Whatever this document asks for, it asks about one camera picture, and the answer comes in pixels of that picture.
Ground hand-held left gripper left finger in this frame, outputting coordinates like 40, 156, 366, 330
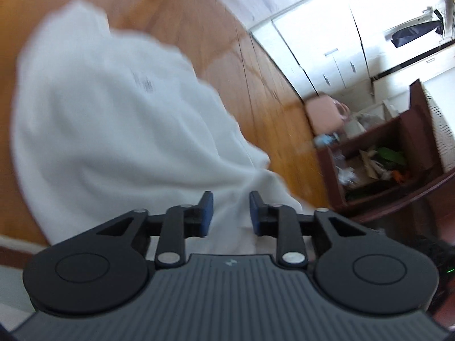
97, 191, 215, 269

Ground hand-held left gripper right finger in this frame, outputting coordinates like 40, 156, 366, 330
249, 190, 367, 268

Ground white sweatshirt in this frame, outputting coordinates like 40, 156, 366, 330
11, 0, 313, 256

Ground dark wooden open drawer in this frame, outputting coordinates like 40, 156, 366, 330
315, 79, 455, 223

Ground pink bag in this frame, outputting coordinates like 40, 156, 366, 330
305, 93, 351, 136

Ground white patterned cloth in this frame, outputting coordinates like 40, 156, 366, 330
421, 80, 455, 173

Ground white cabinet unit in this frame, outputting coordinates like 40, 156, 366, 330
249, 0, 455, 104

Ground dark cloth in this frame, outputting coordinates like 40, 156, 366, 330
390, 20, 445, 48

